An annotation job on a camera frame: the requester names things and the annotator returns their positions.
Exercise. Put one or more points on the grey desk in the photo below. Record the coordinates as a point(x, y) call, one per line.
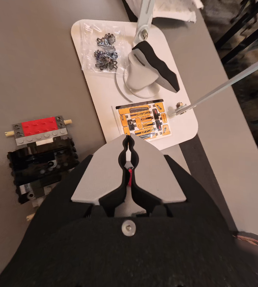
point(30, 67)

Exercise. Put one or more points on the black toy car chassis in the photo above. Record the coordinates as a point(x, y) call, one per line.
point(41, 161)

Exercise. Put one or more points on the clear bag of black parts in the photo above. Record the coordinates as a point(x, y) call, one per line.
point(104, 51)

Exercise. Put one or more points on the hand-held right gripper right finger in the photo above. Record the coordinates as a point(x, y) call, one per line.
point(158, 174)

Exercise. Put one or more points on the grey metal stand rod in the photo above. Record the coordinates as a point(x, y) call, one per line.
point(220, 89)

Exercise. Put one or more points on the orange sticker sheet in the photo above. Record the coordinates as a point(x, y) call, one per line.
point(142, 116)

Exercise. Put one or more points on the white paper sheets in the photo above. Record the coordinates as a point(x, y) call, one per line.
point(176, 11)

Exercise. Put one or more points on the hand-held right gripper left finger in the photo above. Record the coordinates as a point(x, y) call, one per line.
point(97, 174)

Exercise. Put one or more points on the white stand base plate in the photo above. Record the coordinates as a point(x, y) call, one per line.
point(93, 89)

